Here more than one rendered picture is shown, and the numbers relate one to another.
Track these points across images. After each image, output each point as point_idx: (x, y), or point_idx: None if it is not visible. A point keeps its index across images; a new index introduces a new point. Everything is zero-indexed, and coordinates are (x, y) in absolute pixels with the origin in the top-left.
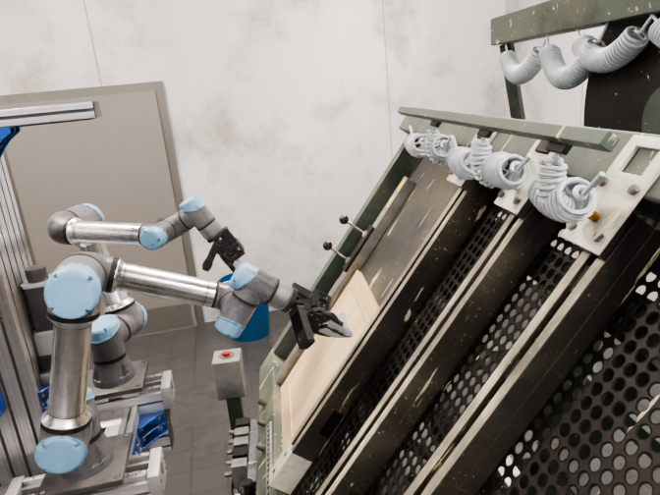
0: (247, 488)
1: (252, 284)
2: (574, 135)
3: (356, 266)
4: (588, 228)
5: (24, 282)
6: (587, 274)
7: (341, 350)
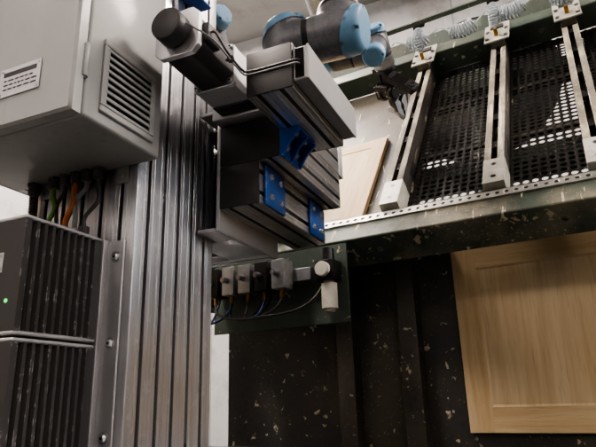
0: (333, 250)
1: (387, 35)
2: None
3: None
4: (567, 14)
5: None
6: (574, 27)
7: (349, 169)
